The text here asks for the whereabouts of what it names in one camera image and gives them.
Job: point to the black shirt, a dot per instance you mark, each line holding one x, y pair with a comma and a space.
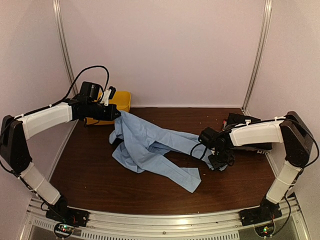
235, 119

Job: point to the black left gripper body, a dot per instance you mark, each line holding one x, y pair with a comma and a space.
100, 115

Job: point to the grey shirt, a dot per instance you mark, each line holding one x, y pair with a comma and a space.
253, 149

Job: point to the left aluminium frame post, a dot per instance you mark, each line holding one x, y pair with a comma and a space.
62, 40

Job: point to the aluminium front rail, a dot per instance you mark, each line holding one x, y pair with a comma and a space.
223, 225

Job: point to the light blue long sleeve shirt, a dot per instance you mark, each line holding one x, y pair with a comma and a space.
144, 146

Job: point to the aluminium frame post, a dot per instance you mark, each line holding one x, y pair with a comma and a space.
62, 40
263, 36

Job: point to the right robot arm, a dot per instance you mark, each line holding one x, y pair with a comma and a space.
289, 130

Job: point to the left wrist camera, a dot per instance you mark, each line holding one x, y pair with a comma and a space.
107, 95

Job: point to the yellow plastic basket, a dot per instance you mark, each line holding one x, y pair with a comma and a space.
123, 101

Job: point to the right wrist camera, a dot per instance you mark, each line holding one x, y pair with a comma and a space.
207, 136

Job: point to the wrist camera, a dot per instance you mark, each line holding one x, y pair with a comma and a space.
107, 95
207, 136

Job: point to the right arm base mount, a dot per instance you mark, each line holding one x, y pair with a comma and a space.
257, 215

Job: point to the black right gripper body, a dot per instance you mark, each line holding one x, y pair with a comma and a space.
222, 158

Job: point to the right aluminium frame post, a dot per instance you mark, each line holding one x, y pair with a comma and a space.
263, 36

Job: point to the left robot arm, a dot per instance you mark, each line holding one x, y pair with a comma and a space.
90, 103

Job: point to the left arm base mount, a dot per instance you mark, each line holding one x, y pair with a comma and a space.
68, 215

